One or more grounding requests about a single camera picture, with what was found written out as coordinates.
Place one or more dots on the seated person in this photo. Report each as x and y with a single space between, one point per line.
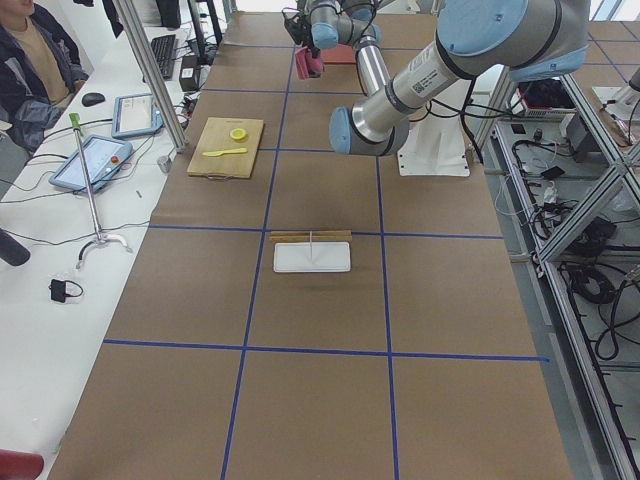
41 71

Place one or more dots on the black power box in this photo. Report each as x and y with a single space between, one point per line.
189 77

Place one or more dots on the small black strap device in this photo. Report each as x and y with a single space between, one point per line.
62 290

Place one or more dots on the teach pendant near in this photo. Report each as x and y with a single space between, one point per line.
104 157

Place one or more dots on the magenta wiping cloth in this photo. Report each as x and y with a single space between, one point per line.
309 65

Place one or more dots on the black keyboard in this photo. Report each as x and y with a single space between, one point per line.
164 52

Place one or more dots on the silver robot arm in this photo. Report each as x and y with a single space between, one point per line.
536 40

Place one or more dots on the pink plastic bin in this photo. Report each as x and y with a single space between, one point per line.
339 55

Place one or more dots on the teach pendant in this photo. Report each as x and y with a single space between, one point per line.
135 115
104 157

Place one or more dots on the white rack tray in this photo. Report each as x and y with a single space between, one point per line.
316 257

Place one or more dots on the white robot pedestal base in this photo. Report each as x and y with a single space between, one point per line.
436 144

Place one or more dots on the yellow lemon slice toy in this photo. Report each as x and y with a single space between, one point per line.
238 134

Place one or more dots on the bamboo cutting board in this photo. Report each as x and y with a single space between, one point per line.
227 148

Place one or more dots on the red cylinder object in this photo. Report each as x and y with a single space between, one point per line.
16 465

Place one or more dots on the yellow plastic knife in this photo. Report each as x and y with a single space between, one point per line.
218 153

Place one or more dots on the wooden rack rod inner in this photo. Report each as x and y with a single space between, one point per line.
309 239

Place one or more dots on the aluminium frame post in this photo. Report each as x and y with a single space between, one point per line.
145 58

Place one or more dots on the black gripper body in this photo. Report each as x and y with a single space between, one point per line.
298 31

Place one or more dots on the black computer mouse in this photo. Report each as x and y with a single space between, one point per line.
92 99

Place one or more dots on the metal grabber stick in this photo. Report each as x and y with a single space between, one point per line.
100 238

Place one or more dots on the teach pendant far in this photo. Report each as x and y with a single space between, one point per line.
135 115

